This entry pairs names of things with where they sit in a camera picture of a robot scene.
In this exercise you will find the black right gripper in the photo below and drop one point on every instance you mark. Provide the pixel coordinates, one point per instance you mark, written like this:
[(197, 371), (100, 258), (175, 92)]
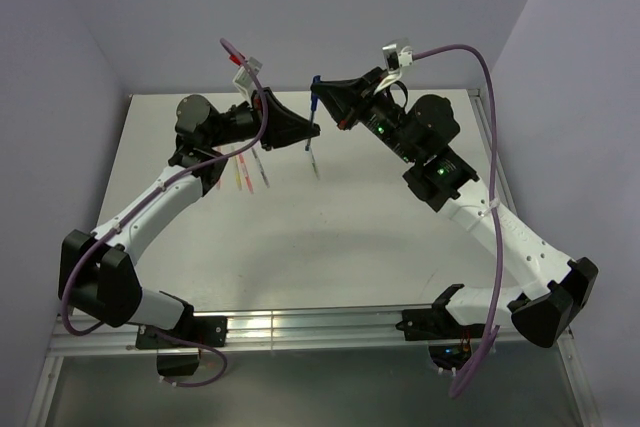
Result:
[(347, 102)]

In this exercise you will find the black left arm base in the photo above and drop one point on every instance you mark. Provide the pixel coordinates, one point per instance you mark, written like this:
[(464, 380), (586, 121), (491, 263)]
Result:
[(182, 342)]

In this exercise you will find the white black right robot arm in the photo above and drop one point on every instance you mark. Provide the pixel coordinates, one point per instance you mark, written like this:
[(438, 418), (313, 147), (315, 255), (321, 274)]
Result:
[(552, 288)]

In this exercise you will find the pink highlighter pen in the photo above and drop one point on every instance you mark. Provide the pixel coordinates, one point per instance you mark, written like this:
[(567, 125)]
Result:
[(245, 173)]

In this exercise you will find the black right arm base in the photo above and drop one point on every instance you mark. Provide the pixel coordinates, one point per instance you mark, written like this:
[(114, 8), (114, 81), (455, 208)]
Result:
[(425, 327)]

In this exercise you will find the blue ballpoint pen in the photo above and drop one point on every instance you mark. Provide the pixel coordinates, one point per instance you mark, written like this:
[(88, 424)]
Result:
[(313, 109)]

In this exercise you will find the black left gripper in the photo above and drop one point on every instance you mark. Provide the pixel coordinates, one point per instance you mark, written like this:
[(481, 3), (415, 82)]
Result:
[(282, 125)]

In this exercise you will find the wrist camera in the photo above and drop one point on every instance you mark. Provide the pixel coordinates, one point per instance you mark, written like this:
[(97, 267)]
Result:
[(242, 81), (398, 56)]

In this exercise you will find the orange highlighter pen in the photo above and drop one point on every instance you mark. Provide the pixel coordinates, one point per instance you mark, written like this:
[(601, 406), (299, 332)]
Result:
[(218, 184)]

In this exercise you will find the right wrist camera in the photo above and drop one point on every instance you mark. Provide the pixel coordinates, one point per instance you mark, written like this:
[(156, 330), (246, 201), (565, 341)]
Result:
[(398, 56)]

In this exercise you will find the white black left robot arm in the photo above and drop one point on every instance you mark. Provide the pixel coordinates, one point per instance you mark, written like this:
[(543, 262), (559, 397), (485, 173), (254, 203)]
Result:
[(97, 269)]

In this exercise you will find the purple highlighter pen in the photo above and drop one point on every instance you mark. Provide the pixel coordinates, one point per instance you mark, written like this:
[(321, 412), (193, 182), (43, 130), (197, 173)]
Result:
[(260, 167)]

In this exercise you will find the aluminium front rail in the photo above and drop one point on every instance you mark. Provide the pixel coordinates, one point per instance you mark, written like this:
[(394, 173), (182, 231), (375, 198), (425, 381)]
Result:
[(266, 330)]

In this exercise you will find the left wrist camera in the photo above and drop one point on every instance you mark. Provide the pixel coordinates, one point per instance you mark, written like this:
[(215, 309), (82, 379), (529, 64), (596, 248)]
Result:
[(242, 81)]

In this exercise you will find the yellow highlighter pen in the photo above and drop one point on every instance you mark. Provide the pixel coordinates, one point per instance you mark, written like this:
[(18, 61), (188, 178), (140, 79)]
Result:
[(237, 174)]

